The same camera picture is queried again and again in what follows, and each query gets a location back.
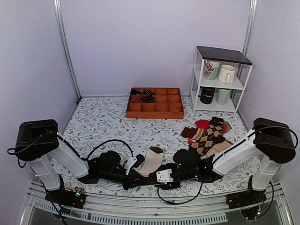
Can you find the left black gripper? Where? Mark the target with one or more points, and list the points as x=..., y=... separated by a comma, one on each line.
x=130, y=183

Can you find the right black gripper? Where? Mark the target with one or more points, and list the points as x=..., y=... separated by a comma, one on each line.
x=168, y=186

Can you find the cream and brown sock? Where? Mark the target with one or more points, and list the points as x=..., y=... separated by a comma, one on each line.
x=153, y=161

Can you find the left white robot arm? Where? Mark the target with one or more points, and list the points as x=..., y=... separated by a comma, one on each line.
x=38, y=141

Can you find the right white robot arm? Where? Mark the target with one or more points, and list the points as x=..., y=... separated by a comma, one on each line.
x=271, y=139

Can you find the striped maroon sock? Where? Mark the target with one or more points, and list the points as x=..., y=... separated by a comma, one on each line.
x=192, y=133

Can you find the red sock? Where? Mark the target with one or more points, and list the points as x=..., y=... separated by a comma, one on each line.
x=204, y=125

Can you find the brown argyle sock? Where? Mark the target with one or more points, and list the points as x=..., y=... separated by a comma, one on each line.
x=213, y=135

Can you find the floral tablecloth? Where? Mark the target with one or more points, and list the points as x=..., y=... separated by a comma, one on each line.
x=100, y=124

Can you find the wooden compartment tray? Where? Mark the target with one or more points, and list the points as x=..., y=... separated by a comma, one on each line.
x=167, y=105

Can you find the black striped rolled sock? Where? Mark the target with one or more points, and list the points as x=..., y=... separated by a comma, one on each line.
x=148, y=96

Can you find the magenta rolled sock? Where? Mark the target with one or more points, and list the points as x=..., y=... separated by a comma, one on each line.
x=137, y=98

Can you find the dark rolled sock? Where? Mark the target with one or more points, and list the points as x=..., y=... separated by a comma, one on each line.
x=135, y=92

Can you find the black mug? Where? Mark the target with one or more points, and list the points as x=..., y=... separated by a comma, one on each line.
x=206, y=95

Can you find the pale green cup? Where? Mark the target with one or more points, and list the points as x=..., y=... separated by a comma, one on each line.
x=222, y=96

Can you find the white metal shelf rack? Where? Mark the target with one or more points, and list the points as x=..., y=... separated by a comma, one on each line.
x=234, y=58

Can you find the floral pattern mug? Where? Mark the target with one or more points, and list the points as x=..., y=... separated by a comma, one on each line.
x=211, y=69

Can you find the white ceramic mug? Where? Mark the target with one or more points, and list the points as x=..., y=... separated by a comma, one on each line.
x=226, y=74

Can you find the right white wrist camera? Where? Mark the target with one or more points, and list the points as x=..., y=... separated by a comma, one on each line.
x=164, y=176

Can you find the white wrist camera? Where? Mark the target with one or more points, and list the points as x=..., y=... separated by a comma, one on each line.
x=164, y=176
x=133, y=162

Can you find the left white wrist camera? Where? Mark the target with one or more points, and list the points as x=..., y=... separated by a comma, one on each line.
x=133, y=162

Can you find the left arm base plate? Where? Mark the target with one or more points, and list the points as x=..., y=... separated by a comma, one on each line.
x=66, y=198

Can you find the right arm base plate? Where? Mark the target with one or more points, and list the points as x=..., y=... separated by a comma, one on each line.
x=245, y=198

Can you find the right aluminium corner post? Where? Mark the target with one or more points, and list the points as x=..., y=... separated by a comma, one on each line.
x=250, y=26

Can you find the aluminium corner post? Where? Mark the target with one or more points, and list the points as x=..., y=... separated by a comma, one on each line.
x=250, y=26
x=65, y=48

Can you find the left aluminium corner post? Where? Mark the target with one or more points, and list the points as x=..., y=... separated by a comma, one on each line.
x=65, y=48

